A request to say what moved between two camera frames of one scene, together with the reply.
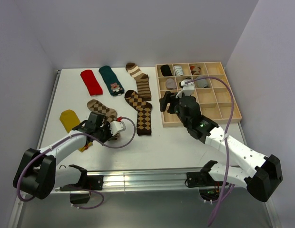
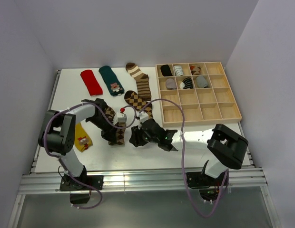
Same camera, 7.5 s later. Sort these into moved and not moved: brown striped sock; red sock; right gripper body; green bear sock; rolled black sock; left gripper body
Moved: left gripper body; right gripper body
Not moved: red sock; green bear sock; brown striped sock; rolled black sock
